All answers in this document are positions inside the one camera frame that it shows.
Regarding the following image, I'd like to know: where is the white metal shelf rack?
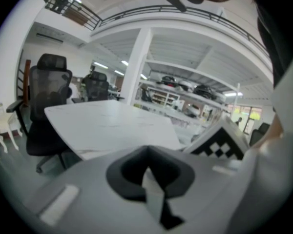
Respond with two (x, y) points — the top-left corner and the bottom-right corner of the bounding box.
(133, 55), (244, 141)

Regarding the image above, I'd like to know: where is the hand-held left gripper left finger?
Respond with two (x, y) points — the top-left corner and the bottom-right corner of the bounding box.
(12, 145), (162, 234)

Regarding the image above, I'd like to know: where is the black metal railing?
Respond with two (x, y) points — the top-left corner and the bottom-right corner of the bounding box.
(35, 0), (272, 58)

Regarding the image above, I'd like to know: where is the brown wooden stair post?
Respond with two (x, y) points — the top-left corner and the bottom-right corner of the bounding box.
(17, 59), (31, 107)

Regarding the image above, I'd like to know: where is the black round appliance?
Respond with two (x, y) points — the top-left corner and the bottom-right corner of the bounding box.
(192, 84), (214, 98)
(156, 75), (178, 89)

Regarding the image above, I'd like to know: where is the ceiling air vent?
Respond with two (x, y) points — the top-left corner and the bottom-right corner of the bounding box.
(36, 33), (64, 44)

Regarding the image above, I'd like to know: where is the white marble table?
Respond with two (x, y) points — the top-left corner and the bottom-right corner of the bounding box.
(43, 99), (188, 161)

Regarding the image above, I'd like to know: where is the black mesh office chair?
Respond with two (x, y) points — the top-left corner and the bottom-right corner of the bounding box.
(249, 122), (271, 146)
(72, 71), (125, 104)
(6, 53), (75, 174)

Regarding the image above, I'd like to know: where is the person's black clothing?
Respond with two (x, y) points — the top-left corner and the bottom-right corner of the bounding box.
(255, 0), (293, 87)

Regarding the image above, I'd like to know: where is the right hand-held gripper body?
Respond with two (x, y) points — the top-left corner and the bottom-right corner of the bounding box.
(183, 119), (250, 161)

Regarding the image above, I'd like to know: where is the black striped bag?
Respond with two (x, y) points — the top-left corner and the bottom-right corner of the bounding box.
(141, 88), (152, 102)

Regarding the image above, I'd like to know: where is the person's right forearm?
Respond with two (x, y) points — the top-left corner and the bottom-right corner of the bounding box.
(244, 120), (293, 229)

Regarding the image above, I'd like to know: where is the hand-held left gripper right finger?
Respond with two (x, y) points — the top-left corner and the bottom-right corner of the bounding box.
(144, 145), (248, 234)

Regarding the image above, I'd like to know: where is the white rounded device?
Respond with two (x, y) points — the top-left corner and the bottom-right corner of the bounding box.
(68, 81), (85, 99)

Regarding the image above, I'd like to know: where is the white chair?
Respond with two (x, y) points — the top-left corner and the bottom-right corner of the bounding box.
(0, 111), (24, 160)

